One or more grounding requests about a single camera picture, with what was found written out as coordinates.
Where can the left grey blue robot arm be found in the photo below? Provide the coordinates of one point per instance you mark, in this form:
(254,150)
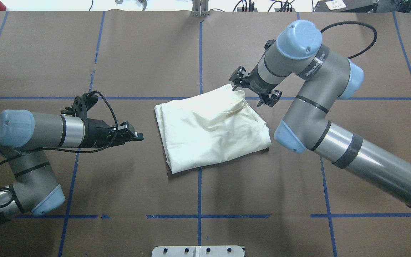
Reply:
(24,138)

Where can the cream long-sleeve cat shirt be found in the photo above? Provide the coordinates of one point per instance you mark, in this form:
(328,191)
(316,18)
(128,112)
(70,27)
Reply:
(210,128)

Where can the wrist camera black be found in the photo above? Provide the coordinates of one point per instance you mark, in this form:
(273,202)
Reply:
(268,44)
(81,105)

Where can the aluminium frame post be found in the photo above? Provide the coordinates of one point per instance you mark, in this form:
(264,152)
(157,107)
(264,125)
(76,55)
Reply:
(200,8)

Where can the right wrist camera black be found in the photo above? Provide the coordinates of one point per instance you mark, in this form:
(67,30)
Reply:
(268,44)

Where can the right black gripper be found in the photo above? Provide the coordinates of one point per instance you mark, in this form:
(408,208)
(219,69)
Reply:
(255,84)

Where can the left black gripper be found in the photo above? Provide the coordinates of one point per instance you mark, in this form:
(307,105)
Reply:
(97,133)

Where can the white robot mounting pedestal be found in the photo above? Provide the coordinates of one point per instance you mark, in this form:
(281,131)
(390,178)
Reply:
(199,251)

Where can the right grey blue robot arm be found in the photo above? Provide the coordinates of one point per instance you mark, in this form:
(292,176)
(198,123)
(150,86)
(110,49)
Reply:
(328,77)

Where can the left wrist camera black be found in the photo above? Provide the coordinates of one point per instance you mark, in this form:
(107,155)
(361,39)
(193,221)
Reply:
(81,105)

